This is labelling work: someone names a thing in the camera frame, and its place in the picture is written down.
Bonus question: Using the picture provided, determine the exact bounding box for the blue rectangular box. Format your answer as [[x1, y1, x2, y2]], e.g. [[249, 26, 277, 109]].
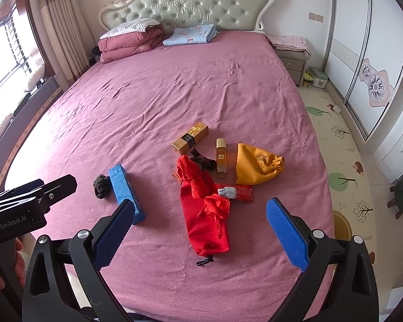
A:
[[108, 164, 146, 225]]

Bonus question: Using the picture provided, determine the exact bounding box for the small dark sock ball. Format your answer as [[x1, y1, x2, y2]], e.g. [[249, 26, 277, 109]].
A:
[[93, 174, 112, 199]]

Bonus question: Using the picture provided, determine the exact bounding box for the red snack wrapper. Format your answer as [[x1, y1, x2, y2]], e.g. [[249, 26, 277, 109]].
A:
[[215, 183, 253, 203]]

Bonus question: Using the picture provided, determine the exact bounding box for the orange drawstring pouch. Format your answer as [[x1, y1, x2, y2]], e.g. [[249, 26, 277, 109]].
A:
[[236, 143, 285, 185]]

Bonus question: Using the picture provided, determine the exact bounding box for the red cloth bag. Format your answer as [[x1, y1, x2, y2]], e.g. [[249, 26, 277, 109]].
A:
[[175, 156, 231, 267]]

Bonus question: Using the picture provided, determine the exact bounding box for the gold L'Oreal bottle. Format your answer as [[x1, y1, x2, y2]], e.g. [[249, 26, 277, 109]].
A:
[[215, 138, 228, 177]]

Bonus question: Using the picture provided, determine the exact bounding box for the gold L'Oreal box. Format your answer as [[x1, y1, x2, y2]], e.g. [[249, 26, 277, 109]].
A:
[[172, 122, 209, 155]]

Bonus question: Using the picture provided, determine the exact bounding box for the person's left hand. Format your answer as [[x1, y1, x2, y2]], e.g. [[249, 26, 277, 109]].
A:
[[0, 239, 26, 291]]

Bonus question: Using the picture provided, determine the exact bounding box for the cartoon floor play mat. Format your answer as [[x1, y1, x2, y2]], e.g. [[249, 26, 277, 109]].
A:
[[298, 86, 377, 263]]

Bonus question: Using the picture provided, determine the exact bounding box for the pink bed sheet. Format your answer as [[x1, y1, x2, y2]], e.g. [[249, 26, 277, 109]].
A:
[[6, 31, 333, 321]]

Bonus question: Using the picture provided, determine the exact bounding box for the window with metal bars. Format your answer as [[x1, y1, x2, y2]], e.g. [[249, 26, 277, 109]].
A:
[[0, 3, 48, 118]]

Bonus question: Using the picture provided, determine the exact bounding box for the small green storage box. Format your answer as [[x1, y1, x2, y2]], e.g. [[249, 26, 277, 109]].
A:
[[309, 67, 328, 89]]

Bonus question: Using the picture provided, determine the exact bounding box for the grey bedside table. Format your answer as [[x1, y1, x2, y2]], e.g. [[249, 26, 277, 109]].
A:
[[275, 49, 308, 86]]

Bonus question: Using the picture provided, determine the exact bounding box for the white sliding wardrobe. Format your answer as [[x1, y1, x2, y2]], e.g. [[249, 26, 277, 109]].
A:
[[325, 0, 403, 182]]

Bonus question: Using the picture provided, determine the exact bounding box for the folded pink quilt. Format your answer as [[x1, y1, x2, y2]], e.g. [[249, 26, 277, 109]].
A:
[[98, 25, 164, 64]]

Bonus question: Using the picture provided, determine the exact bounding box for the pink cloth on nightstand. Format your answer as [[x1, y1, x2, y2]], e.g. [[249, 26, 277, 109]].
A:
[[266, 35, 312, 58]]

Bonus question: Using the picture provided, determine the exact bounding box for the beige curtain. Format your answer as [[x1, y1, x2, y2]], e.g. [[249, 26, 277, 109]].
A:
[[38, 0, 94, 84]]

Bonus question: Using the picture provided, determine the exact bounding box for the striped white pillow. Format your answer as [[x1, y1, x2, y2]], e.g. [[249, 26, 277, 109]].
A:
[[99, 18, 160, 40]]

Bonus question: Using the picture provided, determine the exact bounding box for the green tufted headboard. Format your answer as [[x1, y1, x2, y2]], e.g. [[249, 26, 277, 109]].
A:
[[98, 0, 276, 35]]

